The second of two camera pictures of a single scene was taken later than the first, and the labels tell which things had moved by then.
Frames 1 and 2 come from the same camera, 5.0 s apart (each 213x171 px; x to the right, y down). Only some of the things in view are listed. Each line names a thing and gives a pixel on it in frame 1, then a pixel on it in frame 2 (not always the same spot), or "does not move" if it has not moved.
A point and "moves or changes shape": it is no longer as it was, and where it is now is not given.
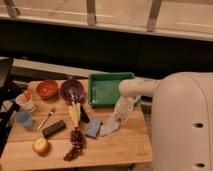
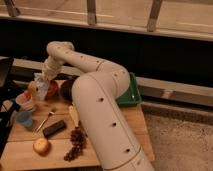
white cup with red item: x=25 y=101 does not move
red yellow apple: x=40 y=146 does not move
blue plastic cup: x=24 y=118 does not move
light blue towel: x=109 y=126 moves or changes shape
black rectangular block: x=54 y=128 does not move
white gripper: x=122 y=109 → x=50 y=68
